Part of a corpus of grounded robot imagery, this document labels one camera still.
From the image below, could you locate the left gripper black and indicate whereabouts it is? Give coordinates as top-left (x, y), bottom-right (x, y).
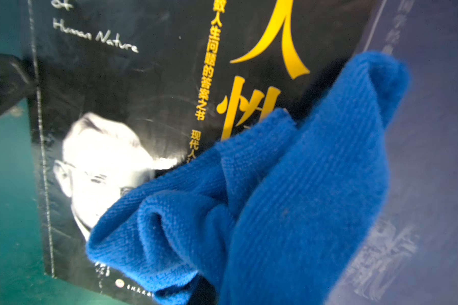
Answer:
top-left (0, 53), bottom-right (36, 116)

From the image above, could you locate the black book yellow title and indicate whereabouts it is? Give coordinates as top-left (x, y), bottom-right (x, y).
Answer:
top-left (20, 1), bottom-right (375, 304)

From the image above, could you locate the blue cloth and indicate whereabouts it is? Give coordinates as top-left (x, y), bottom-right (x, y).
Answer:
top-left (86, 52), bottom-right (409, 304)

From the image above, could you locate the purple book yellow label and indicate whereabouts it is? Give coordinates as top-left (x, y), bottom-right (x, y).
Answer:
top-left (328, 1), bottom-right (458, 304)

